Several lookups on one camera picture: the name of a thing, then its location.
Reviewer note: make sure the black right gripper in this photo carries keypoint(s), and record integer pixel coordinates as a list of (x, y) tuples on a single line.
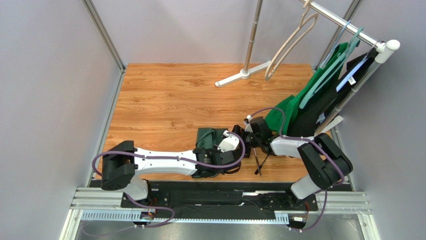
[(250, 140)]

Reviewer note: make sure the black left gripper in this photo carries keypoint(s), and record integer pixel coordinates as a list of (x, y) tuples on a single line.
[(217, 151)]

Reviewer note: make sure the dark green cloth napkin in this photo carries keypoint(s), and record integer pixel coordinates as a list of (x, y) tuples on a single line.
[(206, 151)]

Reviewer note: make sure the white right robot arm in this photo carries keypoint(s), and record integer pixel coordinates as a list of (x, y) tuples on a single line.
[(325, 162)]

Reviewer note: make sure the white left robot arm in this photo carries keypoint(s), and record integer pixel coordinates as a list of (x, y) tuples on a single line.
[(123, 164)]

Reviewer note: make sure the bright green t-shirt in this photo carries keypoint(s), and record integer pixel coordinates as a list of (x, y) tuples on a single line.
[(289, 108)]

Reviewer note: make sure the silver fork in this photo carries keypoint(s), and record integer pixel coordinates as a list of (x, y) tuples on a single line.
[(262, 164)]

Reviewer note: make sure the black garment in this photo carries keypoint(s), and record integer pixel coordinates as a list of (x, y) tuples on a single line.
[(315, 113)]

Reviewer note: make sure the beige clothes hanger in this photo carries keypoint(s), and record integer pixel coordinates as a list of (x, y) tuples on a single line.
[(306, 24)]

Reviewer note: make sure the teal clothes hanger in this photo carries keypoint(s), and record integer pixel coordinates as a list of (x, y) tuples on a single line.
[(331, 70)]

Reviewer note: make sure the blue clothes hanger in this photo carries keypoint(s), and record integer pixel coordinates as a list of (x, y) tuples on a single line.
[(334, 45)]

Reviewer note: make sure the metal rack upright pole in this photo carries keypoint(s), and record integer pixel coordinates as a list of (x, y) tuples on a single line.
[(252, 35)]

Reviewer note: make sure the metal clothes rack rail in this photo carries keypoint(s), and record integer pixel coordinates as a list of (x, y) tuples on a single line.
[(384, 49)]

